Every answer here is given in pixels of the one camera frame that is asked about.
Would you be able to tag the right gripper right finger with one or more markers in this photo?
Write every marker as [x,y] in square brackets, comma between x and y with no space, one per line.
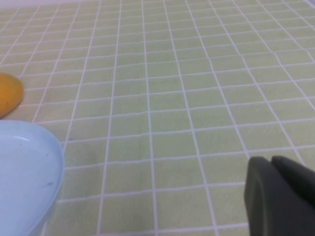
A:
[300,179]

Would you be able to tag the yellow-orange mango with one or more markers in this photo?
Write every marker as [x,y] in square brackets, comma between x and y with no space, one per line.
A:
[8,93]

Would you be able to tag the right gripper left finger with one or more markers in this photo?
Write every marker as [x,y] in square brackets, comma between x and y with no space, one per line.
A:
[265,209]

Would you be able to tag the light blue plate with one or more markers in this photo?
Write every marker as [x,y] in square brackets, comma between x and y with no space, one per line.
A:
[24,184]

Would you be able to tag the green checked tablecloth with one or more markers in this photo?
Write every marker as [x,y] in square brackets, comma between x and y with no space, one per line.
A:
[157,98]

